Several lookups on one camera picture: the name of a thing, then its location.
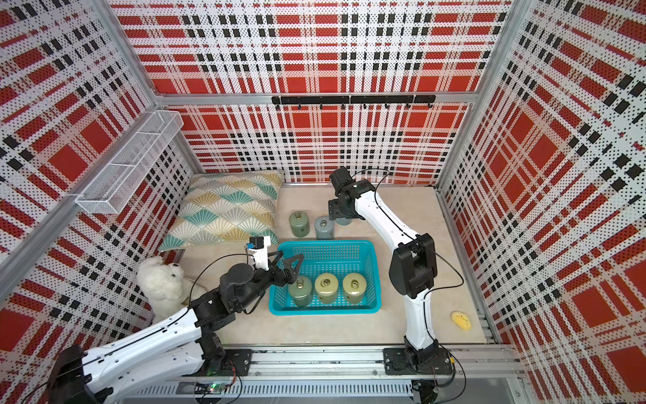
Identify geometric fan pattern pillow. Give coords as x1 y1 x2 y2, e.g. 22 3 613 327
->
159 170 284 252

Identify green circuit board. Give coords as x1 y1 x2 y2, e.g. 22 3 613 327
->
193 383 228 396

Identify black hook rail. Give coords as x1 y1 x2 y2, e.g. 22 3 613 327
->
271 94 437 108

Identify white plush bear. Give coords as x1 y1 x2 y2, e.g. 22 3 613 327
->
136 257 193 324

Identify blue-grey tea canister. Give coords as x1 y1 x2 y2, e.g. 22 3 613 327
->
315 215 335 240
335 218 353 227

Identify yellow-green tea canister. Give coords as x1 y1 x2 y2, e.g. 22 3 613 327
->
343 273 367 305
314 273 339 305

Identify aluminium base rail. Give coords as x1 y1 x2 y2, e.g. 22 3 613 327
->
117 344 533 403

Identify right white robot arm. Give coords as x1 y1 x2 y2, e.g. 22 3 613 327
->
328 167 442 369

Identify yellow sponge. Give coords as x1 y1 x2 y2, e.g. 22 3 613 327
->
450 311 473 331

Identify white wire mesh shelf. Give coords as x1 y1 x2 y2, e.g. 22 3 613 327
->
76 109 183 215

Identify teal plastic basket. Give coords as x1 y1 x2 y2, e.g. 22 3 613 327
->
268 240 382 316

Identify dark green tea canister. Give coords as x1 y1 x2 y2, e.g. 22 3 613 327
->
289 275 313 307
289 210 311 238

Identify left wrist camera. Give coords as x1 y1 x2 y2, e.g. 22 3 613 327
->
247 236 271 271

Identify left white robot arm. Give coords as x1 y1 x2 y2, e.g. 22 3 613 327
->
45 252 304 403

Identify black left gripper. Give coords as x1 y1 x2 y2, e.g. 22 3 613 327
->
236 249 304 311

